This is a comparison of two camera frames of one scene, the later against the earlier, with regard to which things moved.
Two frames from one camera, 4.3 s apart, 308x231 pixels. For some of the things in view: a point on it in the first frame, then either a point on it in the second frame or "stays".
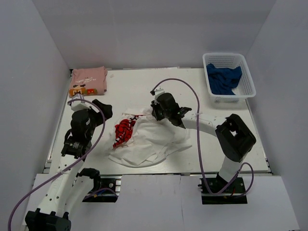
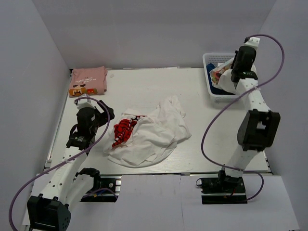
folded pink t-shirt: [88, 81] stays
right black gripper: [155, 106] to [236, 52]
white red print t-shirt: [136, 139] stays
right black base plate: [235, 193] stays
